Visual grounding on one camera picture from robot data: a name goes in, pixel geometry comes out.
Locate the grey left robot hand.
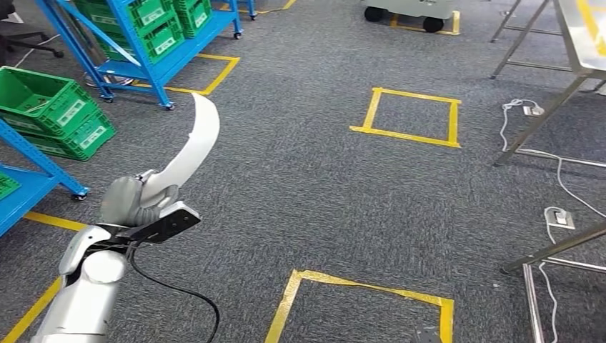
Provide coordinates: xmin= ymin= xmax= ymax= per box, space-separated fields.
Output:
xmin=99 ymin=169 xmax=181 ymax=228

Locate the white curved car part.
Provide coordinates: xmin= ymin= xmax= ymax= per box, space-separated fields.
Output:
xmin=139 ymin=93 xmax=222 ymax=209

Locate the blue metal shelf rack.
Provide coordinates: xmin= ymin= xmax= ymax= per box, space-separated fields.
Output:
xmin=0 ymin=118 xmax=90 ymax=239
xmin=35 ymin=0 xmax=259 ymax=111

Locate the yellow tape square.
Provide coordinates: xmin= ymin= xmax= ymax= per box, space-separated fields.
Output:
xmin=389 ymin=10 xmax=462 ymax=37
xmin=131 ymin=53 xmax=242 ymax=97
xmin=349 ymin=86 xmax=463 ymax=149
xmin=264 ymin=269 xmax=456 ymax=343
xmin=219 ymin=0 xmax=298 ymax=16

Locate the black office chair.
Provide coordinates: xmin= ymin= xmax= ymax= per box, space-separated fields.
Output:
xmin=0 ymin=0 xmax=65 ymax=61

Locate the white wheeled cart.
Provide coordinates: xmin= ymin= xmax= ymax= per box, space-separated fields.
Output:
xmin=363 ymin=0 xmax=458 ymax=34

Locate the steel table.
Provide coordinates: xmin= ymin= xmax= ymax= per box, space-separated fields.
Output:
xmin=489 ymin=0 xmax=606 ymax=168

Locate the yellow tape rectangle outline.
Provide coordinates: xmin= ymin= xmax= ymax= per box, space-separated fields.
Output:
xmin=576 ymin=0 xmax=606 ymax=58

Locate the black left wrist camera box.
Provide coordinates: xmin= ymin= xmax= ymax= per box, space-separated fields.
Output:
xmin=114 ymin=201 xmax=203 ymax=245

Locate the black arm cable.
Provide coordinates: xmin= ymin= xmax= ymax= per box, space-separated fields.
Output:
xmin=126 ymin=242 xmax=222 ymax=343

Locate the coiled grey cable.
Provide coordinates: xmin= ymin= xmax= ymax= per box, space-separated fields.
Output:
xmin=84 ymin=72 xmax=136 ymax=89

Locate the white power cable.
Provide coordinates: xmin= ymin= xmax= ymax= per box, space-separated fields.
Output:
xmin=537 ymin=262 xmax=560 ymax=343
xmin=499 ymin=98 xmax=606 ymax=219

